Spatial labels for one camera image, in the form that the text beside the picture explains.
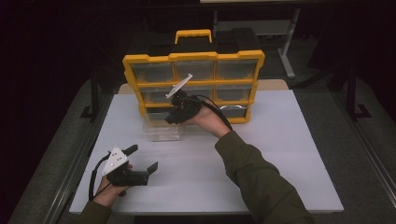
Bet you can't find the single clear plastic drawer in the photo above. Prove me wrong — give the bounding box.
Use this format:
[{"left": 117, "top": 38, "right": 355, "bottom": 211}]
[{"left": 142, "top": 106, "right": 182, "bottom": 143}]

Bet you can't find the white metal desk frame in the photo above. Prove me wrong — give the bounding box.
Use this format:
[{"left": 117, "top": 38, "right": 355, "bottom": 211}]
[{"left": 212, "top": 7, "right": 303, "bottom": 79}]

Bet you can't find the set of clear organizer drawers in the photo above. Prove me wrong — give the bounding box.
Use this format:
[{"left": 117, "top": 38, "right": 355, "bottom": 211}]
[{"left": 131, "top": 59, "right": 259, "bottom": 119}]

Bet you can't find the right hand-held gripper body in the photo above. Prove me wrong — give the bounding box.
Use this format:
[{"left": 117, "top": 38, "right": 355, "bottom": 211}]
[{"left": 164, "top": 73, "right": 204, "bottom": 125}]

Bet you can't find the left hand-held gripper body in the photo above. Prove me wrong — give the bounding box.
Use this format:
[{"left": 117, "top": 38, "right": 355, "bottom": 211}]
[{"left": 101, "top": 146, "right": 149, "bottom": 188}]

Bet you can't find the yellow black organizer case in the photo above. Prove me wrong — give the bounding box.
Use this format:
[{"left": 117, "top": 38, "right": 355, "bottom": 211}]
[{"left": 121, "top": 28, "right": 266, "bottom": 127}]

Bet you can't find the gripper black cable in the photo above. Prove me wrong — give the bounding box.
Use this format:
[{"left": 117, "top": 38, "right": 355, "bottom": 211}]
[
  {"left": 186, "top": 94, "right": 233, "bottom": 132},
  {"left": 88, "top": 151, "right": 113, "bottom": 202}
]

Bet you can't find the black metal stand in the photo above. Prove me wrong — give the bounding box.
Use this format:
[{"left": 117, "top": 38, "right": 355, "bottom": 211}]
[
  {"left": 79, "top": 74, "right": 102, "bottom": 120},
  {"left": 345, "top": 64, "right": 372, "bottom": 120}
]

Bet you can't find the person's right hand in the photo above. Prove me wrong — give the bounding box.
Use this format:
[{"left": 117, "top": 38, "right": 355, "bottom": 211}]
[{"left": 181, "top": 102, "right": 233, "bottom": 139}]

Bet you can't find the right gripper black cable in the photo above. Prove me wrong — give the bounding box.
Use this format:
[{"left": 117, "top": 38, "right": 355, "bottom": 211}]
[{"left": 186, "top": 94, "right": 233, "bottom": 132}]

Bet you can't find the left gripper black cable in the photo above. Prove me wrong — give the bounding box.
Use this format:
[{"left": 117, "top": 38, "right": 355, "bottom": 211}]
[{"left": 88, "top": 151, "right": 113, "bottom": 202}]

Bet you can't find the person's left hand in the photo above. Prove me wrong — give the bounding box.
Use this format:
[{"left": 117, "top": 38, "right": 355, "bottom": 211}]
[{"left": 92, "top": 164, "right": 134, "bottom": 208}]

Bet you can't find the grey metal rail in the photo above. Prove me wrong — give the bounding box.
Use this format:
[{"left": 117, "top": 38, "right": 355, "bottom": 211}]
[
  {"left": 46, "top": 94, "right": 111, "bottom": 224},
  {"left": 331, "top": 91, "right": 396, "bottom": 203}
]

